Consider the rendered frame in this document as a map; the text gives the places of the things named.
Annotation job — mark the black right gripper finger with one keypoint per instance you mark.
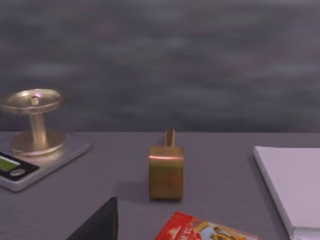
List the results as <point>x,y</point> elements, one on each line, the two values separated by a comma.
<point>103,223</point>

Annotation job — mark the wooden mallet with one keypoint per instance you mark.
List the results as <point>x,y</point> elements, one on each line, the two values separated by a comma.
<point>166,172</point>

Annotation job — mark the silver digital kitchen scale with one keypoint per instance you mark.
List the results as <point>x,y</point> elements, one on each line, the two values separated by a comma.
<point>30,167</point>

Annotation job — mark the red snack box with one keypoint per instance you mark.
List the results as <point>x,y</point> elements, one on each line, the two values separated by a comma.
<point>200,228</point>

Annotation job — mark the brass candle holder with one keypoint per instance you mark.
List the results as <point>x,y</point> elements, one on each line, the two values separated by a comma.
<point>36,125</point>

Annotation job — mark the white book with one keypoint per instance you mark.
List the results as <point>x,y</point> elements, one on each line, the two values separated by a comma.
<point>290,185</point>

